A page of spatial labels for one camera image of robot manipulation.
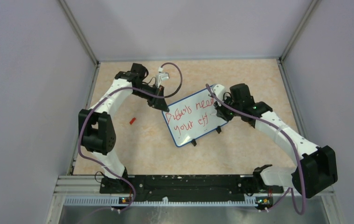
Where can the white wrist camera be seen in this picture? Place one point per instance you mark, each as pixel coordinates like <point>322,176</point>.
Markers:
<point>161,76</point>
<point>218,90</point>

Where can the black whiteboard foot clip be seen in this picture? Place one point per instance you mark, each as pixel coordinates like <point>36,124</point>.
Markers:
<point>218,129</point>
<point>193,142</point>

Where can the white slotted cable duct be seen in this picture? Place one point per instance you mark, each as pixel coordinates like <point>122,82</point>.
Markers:
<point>116,201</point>

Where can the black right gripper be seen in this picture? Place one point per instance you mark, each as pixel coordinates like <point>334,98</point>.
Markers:
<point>220,112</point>

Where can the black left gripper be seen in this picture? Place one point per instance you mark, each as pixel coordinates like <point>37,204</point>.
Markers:
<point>158,102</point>

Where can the aluminium frame rail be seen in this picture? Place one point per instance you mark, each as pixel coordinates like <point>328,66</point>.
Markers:
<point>272,208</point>

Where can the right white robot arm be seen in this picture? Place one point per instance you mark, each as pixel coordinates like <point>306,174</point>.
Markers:
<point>315,167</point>

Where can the blue framed whiteboard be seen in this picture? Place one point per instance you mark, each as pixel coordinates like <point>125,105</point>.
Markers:
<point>189,118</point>

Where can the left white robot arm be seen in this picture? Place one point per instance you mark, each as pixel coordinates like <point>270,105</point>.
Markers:
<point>96,130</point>

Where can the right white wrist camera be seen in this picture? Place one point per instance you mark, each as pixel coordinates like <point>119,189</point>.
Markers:
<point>218,90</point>

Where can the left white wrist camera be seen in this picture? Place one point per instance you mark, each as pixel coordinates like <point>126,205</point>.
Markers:
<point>161,76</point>

